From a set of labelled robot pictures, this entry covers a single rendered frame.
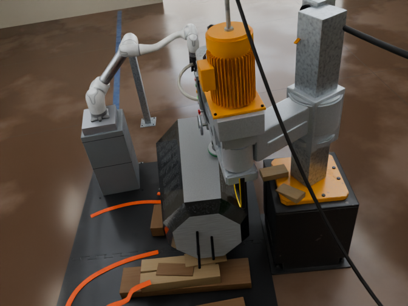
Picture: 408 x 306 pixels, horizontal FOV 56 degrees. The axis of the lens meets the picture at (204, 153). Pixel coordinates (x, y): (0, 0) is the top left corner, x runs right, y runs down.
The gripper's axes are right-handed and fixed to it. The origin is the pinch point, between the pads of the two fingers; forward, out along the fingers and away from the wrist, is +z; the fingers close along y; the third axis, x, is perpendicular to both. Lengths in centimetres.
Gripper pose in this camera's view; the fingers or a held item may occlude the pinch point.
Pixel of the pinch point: (193, 70)
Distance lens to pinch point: 375.6
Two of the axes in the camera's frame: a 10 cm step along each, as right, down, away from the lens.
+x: 8.3, -4.7, 2.9
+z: 0.0, 5.2, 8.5
